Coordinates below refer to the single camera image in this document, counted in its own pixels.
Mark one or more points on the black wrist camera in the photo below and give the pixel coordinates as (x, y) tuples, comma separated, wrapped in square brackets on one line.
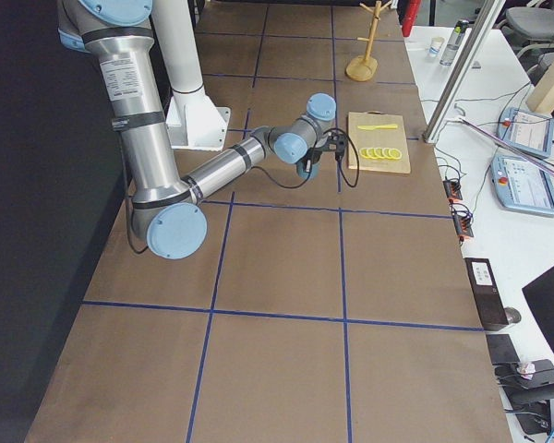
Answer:
[(338, 144)]

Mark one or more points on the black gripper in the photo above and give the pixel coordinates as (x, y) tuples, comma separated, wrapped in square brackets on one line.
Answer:
[(309, 160)]

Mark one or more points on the far teach pendant tablet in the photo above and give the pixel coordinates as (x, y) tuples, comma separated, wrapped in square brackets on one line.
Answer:
[(529, 132)]

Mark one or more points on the lemon slice nearest rack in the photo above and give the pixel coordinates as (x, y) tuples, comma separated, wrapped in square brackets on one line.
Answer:
[(366, 153)]

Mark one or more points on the near teach pendant tablet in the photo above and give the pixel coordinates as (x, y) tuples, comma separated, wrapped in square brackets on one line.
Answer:
[(521, 186)]

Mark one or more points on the teach pendant tablet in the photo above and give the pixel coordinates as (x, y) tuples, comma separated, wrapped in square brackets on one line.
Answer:
[(529, 132), (521, 186)]

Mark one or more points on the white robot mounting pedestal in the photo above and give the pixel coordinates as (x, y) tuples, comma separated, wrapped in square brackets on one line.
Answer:
[(194, 122)]

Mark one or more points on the clear water bottle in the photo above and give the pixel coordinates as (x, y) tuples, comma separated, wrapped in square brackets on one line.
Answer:
[(454, 42)]

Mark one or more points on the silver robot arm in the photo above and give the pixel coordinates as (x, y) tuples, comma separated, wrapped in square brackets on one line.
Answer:
[(164, 211)]

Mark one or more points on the black box with label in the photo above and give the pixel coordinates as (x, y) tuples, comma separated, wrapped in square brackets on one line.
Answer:
[(486, 294)]

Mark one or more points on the aluminium frame post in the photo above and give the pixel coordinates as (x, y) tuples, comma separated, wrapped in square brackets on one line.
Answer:
[(484, 23)]

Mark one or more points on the wooden cup storage rack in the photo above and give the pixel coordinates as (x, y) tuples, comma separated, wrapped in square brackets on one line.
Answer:
[(363, 67)]

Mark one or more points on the yellow plastic knife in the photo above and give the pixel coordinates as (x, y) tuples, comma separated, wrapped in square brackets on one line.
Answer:
[(377, 127)]

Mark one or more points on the wooden cutting board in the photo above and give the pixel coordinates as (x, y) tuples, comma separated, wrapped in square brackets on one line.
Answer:
[(378, 138)]

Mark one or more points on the blue ribbed mug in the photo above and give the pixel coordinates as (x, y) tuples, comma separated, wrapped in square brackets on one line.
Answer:
[(307, 170)]

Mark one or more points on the paper cup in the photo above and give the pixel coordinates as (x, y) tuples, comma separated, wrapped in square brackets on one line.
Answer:
[(435, 46)]

